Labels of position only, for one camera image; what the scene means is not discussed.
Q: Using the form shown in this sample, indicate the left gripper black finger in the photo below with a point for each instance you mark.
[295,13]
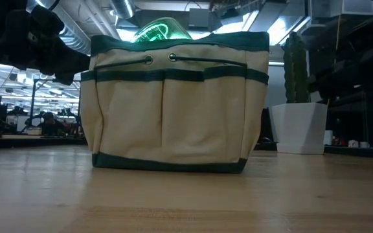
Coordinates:
[64,78]
[73,63]

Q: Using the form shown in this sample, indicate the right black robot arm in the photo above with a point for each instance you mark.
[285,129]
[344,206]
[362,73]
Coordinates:
[361,51]

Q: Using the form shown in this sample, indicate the cream and green gardening bag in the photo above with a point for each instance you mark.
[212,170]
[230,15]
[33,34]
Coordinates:
[173,123]

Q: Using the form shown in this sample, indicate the person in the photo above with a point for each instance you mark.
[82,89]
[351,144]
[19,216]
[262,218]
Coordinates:
[50,124]

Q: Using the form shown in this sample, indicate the green translucent plastic bottle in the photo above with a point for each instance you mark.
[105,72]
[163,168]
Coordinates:
[157,30]

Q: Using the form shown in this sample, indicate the grey ceiling box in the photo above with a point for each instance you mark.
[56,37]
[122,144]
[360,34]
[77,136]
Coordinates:
[198,17]

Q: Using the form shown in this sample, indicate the green cactus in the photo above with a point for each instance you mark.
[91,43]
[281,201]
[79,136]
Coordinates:
[296,68]

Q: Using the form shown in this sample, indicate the white hexagonal plant pot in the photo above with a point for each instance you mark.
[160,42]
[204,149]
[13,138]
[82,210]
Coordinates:
[298,127]

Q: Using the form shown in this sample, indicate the white paper cup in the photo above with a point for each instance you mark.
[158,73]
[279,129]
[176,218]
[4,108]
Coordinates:
[328,137]

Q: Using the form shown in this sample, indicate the white mug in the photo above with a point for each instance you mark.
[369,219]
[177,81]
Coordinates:
[364,144]
[353,144]

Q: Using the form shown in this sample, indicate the silver ceiling air duct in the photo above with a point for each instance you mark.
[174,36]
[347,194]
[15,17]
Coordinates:
[73,35]

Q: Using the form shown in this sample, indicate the black table edge frame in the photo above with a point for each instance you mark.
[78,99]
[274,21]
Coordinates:
[351,152]

